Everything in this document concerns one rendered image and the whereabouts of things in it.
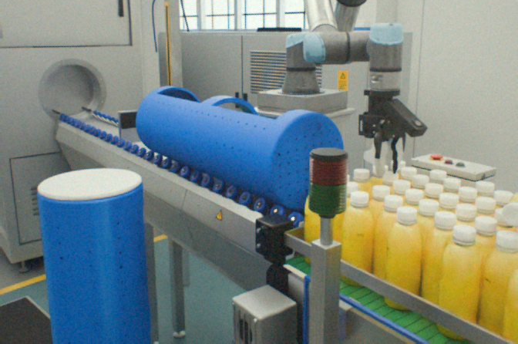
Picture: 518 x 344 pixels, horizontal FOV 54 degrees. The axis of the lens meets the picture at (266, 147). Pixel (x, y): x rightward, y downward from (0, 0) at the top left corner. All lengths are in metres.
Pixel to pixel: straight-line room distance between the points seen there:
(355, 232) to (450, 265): 0.23
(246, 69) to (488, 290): 2.95
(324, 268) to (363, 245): 0.27
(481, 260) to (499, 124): 3.14
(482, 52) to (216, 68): 1.99
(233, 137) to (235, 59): 2.36
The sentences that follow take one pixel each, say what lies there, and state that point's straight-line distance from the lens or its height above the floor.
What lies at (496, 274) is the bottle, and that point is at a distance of 0.99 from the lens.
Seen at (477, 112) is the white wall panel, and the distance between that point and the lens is 4.15.
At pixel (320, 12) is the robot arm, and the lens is 1.39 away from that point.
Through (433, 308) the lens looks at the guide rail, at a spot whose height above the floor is 0.97.
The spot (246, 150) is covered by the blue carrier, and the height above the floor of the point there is 1.12.
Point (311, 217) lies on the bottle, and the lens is 1.21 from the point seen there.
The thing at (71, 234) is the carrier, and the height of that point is 0.93.
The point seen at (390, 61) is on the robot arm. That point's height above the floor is 1.38.
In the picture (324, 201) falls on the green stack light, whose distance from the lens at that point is 0.83.
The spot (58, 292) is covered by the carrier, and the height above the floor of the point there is 0.76.
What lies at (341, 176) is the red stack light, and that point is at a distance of 0.82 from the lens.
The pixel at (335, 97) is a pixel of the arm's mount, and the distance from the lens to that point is 1.99.
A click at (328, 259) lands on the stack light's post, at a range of 0.87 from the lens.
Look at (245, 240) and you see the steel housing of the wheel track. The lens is 1.51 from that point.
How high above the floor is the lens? 1.45
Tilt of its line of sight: 13 degrees down
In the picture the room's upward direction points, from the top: straight up
